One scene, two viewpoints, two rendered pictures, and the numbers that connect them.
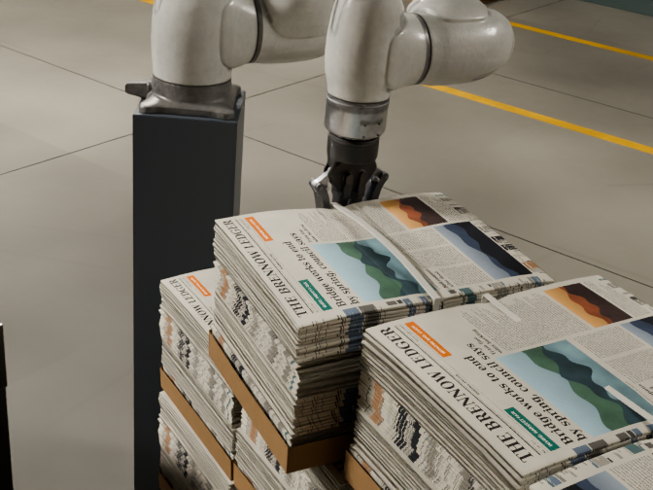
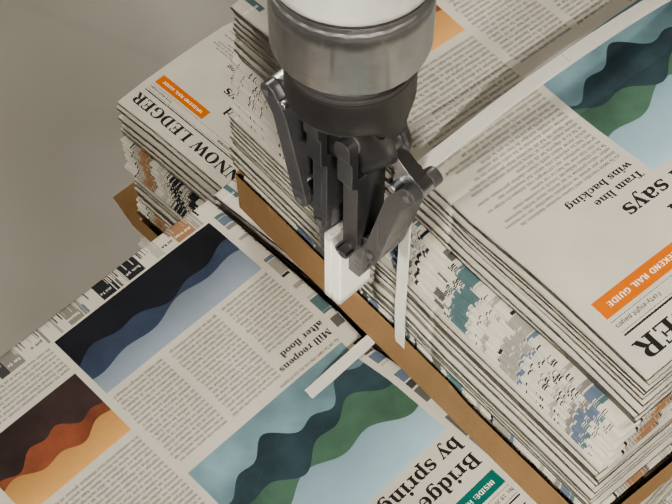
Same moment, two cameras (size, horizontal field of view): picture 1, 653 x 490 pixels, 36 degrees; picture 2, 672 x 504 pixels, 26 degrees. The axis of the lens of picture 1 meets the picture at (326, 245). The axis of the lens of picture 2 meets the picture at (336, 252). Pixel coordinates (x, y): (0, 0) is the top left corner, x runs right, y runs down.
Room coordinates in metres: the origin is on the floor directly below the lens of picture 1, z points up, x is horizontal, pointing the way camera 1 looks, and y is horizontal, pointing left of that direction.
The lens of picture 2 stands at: (1.47, 0.51, 1.75)
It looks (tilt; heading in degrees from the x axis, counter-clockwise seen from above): 55 degrees down; 258
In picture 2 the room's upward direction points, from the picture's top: straight up
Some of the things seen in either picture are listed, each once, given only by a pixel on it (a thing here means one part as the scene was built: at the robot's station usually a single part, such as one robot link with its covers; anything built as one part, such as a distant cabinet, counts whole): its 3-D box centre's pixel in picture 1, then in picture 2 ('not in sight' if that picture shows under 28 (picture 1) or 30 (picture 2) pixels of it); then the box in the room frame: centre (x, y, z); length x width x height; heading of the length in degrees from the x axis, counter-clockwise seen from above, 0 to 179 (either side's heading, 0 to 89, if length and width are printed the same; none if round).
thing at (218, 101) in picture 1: (182, 87); not in sight; (1.88, 0.31, 1.03); 0.22 x 0.18 x 0.06; 92
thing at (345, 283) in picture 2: not in sight; (351, 260); (1.35, -0.02, 0.96); 0.03 x 0.01 x 0.07; 34
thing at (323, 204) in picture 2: (354, 201); (333, 161); (1.36, -0.04, 1.05); 0.04 x 0.01 x 0.11; 34
